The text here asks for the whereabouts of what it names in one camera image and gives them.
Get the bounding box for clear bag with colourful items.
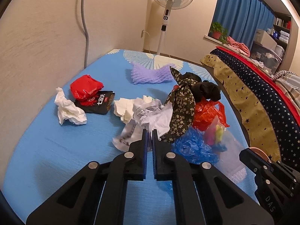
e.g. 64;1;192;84
204;116;226;146

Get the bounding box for blue patterned mat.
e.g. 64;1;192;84
1;49;176;224

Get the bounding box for pink folded clothes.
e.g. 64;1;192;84
226;36;250;57

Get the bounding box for cardboard box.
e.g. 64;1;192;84
254;29;277;51

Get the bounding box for clear plastic storage box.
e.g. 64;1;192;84
250;42;282;75

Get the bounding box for wooden bookshelf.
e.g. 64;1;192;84
267;12;291;50

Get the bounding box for red blanket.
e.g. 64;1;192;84
216;46;300;125

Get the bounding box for purple foam fruit net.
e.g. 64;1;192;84
131;62;175;84

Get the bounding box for navy star bedsheet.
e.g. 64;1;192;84
200;48;299;171

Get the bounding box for black snack packet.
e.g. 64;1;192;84
74;90;115;115

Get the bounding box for red plastic bag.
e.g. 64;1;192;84
70;75;104;101

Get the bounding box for grey wall cable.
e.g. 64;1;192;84
80;0;90;69

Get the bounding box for blue crumpled plastic bag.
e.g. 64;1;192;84
171;127;228;164

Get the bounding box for orange-red plastic bag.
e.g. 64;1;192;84
192;97;229;131

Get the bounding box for striped plaid pillow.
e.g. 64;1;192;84
271;70;300;113

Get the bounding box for pink round trash bin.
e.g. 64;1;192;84
249;147;270;161

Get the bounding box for printed white paper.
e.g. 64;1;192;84
112;98;173;152

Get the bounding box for black sock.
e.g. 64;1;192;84
181;72;221;103

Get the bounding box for white crumpled tissue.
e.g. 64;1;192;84
54;87;87;125

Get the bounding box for potted green plant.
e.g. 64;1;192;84
208;22;228;44

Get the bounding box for black floral cloth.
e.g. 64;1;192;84
161;67;202;144

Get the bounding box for blue curtain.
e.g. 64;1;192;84
213;0;275;49

